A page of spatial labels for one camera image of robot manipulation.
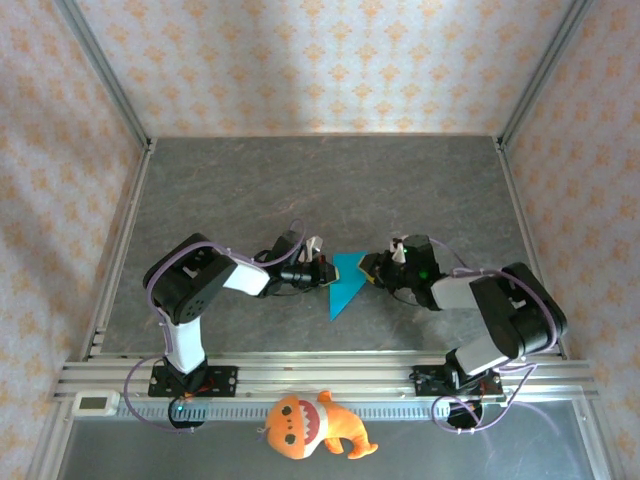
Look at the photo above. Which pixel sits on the blue cloth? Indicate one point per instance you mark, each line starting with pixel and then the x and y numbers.
pixel 345 285

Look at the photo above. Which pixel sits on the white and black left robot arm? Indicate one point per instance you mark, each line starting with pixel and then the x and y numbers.
pixel 187 345

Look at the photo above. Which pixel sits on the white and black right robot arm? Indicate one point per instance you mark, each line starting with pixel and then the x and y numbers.
pixel 455 295

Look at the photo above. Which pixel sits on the orange shark plush toy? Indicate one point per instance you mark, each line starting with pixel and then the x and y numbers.
pixel 300 425

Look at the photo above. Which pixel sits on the small white display device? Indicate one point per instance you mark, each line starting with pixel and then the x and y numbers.
pixel 95 403

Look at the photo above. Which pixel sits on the aluminium mounting rail beam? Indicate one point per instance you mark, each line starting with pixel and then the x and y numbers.
pixel 325 372

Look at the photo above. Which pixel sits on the aluminium table side rail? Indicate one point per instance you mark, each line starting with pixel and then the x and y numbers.
pixel 520 210
pixel 120 250

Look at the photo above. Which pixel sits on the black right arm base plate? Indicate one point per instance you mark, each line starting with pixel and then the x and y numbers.
pixel 422 382

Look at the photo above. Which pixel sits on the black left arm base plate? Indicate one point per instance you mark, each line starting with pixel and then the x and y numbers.
pixel 225 382

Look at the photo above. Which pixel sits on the aluminium frame post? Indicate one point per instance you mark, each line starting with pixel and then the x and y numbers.
pixel 107 75
pixel 541 75

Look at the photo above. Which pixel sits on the aluminium frame leg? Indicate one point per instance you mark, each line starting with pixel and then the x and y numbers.
pixel 50 445
pixel 597 440

